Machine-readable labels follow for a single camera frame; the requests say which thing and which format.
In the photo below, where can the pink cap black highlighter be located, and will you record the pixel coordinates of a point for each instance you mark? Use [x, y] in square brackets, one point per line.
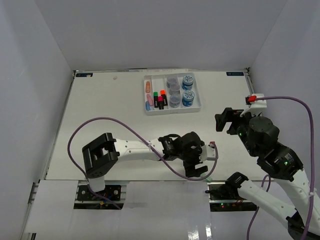
[160, 103]

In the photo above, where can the right blue corner label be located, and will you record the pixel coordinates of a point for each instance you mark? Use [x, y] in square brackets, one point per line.
[234, 73]

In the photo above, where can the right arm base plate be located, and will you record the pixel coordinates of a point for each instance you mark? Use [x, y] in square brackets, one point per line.
[223, 198]

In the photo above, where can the pastel pink mini highlighter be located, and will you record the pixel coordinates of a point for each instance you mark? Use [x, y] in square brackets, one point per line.
[149, 99]

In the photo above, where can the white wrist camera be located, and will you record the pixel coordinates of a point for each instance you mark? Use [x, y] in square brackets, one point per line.
[209, 152]
[255, 105]

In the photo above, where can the orange cap black highlighter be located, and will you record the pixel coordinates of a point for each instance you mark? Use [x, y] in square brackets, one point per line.
[164, 97]

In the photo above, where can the blue lidded tub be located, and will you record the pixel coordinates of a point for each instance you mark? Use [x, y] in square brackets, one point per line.
[188, 97]
[188, 82]

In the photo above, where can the pastel orange mini highlighter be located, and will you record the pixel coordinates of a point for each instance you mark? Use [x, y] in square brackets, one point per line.
[147, 87]

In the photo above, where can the pastel blue mini highlighter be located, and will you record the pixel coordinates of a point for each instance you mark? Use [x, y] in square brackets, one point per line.
[147, 106]

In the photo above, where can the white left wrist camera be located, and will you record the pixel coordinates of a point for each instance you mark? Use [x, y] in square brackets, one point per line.
[209, 152]

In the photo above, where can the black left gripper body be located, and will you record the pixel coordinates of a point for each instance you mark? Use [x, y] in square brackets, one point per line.
[191, 158]

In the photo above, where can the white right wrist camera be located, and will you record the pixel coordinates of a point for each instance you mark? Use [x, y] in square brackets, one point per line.
[255, 105]

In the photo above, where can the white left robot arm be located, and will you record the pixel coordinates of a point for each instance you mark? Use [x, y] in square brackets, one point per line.
[104, 152]

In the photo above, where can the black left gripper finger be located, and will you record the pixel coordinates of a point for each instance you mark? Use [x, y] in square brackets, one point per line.
[190, 171]
[199, 171]

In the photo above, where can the white compartment tray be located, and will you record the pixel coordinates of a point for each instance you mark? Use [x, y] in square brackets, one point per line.
[159, 82]

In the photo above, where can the left blue corner label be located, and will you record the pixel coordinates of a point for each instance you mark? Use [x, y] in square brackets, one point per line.
[84, 75]

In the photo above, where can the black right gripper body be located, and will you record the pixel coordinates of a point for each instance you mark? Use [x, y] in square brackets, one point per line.
[238, 125]

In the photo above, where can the blue corner label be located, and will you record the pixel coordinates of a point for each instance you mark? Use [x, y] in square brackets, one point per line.
[84, 75]
[234, 73]

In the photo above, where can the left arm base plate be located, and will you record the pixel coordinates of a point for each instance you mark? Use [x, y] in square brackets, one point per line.
[112, 192]

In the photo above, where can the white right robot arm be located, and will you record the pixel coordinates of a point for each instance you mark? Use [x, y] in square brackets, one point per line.
[260, 138]

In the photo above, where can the clear paperclip jar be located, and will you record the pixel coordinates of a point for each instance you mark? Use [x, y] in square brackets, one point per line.
[174, 89]
[174, 100]
[171, 80]

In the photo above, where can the green cap black highlighter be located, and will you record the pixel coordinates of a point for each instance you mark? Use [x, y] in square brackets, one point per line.
[155, 99]

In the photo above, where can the pastel green mini highlighter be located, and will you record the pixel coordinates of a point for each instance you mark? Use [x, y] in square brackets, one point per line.
[209, 179]

